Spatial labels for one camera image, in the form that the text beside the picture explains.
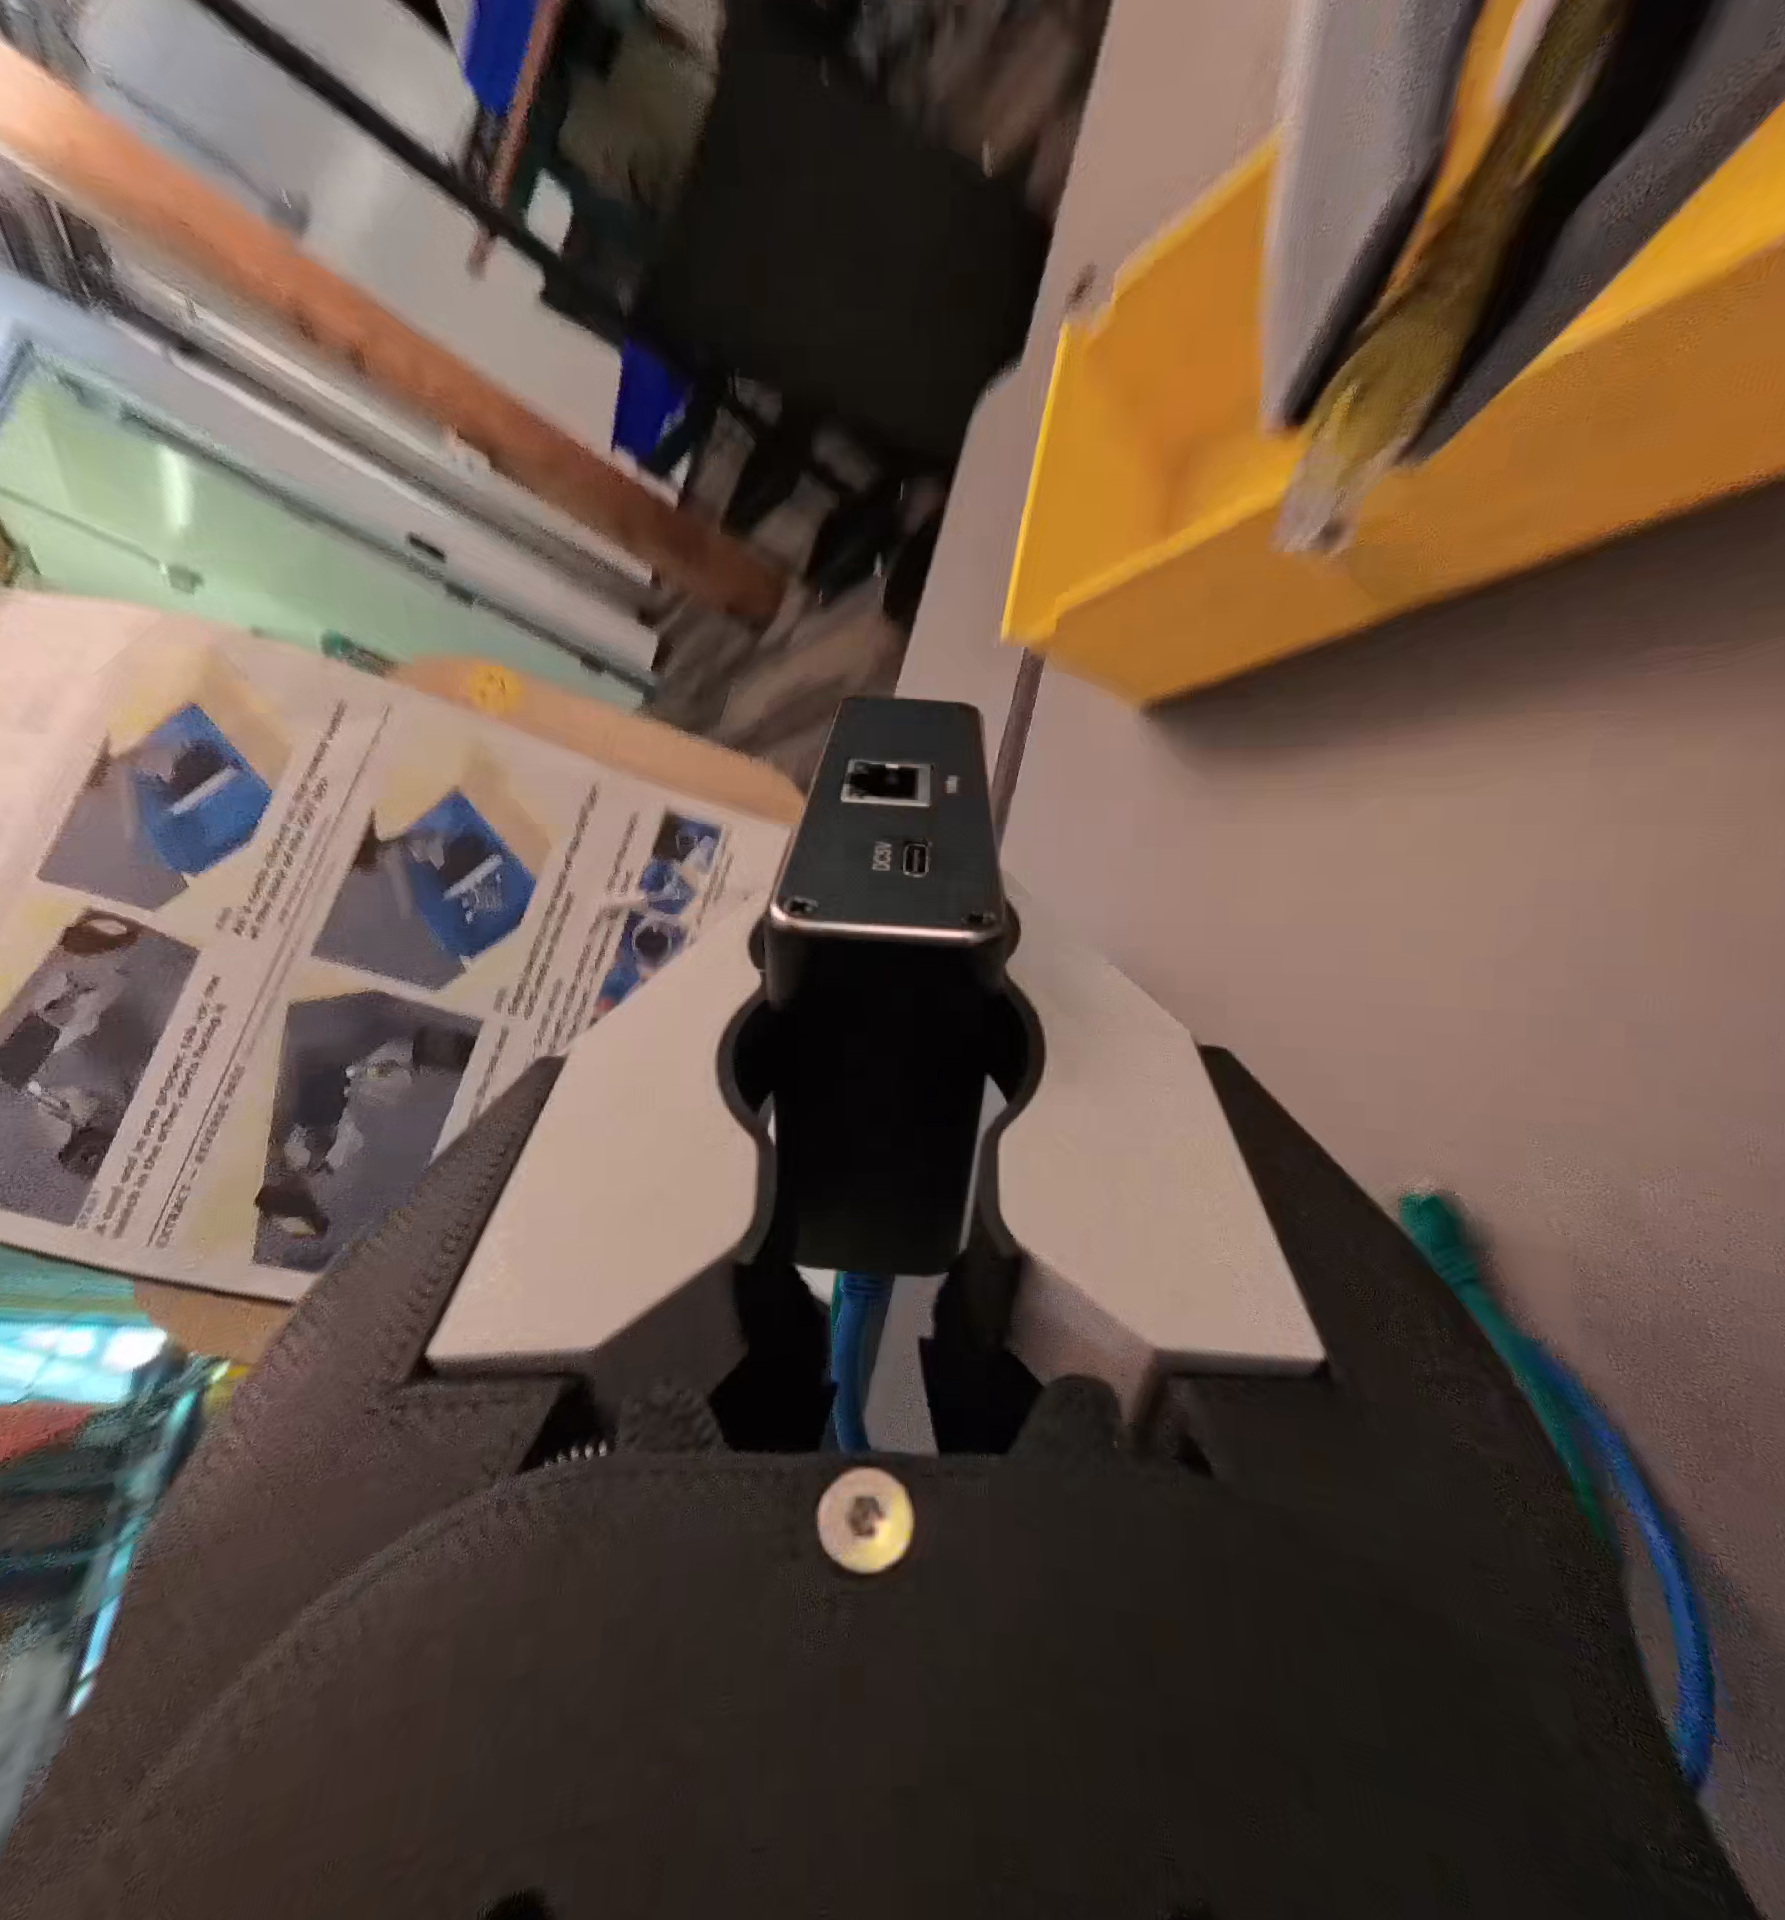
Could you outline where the blue storage bin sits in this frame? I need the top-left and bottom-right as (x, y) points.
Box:
(610, 338), (693, 454)
(461, 0), (568, 119)

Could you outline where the instruction poster board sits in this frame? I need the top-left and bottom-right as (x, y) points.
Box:
(0, 586), (806, 1367)

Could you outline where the wooden support post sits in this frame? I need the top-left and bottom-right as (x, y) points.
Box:
(0, 0), (789, 629)

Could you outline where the black flat panel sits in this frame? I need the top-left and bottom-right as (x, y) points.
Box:
(633, 45), (1061, 458)

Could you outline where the blue ethernet cable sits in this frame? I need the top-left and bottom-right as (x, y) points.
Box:
(826, 1272), (1721, 1791)

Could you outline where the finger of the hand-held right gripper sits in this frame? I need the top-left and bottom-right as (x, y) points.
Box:
(1258, 0), (1523, 432)
(1406, 0), (1785, 456)

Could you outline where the green ethernet cable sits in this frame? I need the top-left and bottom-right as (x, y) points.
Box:
(1396, 1189), (1621, 1555)

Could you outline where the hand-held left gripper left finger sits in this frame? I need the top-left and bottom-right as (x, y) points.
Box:
(423, 897), (837, 1453)

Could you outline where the yellow plastic bin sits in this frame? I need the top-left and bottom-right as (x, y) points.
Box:
(1000, 36), (1785, 709)

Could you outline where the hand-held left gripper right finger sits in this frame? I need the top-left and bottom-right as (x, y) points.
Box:
(919, 881), (1332, 1453)

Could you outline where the black ethernet splitter box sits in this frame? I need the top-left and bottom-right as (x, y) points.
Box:
(761, 697), (1017, 1280)

